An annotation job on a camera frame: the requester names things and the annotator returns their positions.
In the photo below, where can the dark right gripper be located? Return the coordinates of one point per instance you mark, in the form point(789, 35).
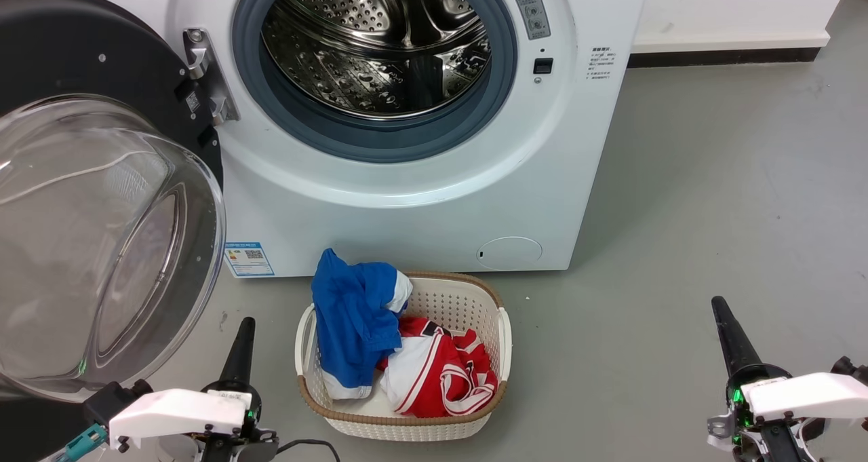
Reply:
point(773, 441)

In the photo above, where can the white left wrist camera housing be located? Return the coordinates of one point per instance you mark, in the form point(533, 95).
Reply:
point(176, 411)

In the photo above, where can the round white filter cover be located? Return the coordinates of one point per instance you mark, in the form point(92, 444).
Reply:
point(508, 253)

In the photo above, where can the small printed text label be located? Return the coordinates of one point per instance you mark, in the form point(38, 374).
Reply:
point(601, 62)

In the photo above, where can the white washing machine body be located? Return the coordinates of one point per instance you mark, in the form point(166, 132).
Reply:
point(339, 231)

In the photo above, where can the black round glass door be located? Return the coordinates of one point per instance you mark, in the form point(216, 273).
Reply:
point(88, 48)

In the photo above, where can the grey warning sticker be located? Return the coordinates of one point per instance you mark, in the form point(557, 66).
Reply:
point(529, 7)

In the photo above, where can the blue and white garment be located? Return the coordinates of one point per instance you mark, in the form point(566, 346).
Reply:
point(352, 319)

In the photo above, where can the red and white garment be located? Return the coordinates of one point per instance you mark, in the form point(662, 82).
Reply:
point(447, 380)

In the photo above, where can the blue energy label sticker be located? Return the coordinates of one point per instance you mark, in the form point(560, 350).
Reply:
point(249, 260)

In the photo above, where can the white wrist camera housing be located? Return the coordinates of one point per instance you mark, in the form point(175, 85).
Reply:
point(807, 394)
point(176, 411)

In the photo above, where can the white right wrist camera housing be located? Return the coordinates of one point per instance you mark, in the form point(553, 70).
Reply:
point(807, 394)

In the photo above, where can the metal door hinge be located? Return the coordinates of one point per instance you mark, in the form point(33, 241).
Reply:
point(210, 75)

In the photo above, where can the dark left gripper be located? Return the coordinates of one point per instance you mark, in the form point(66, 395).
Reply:
point(237, 448)

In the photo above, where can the white woven laundry basket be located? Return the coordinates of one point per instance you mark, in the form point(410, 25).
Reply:
point(454, 306)

